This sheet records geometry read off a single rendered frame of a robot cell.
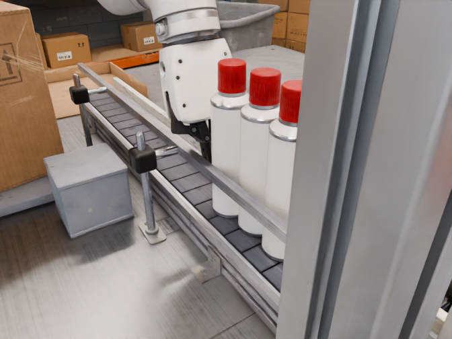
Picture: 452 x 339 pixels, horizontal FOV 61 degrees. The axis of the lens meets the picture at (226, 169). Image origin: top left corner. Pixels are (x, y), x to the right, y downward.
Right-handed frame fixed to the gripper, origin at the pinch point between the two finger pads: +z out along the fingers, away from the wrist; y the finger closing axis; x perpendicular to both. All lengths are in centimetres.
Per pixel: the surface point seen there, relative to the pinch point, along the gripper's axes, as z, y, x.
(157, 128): -4.6, -4.5, 7.7
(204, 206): 6.8, -3.1, 0.0
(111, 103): -9.0, -0.3, 43.6
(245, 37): -32, 131, 170
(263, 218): 4.5, -4.5, -16.2
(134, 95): -9.9, 3.2, 37.2
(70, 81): -18, -1, 81
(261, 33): -34, 155, 183
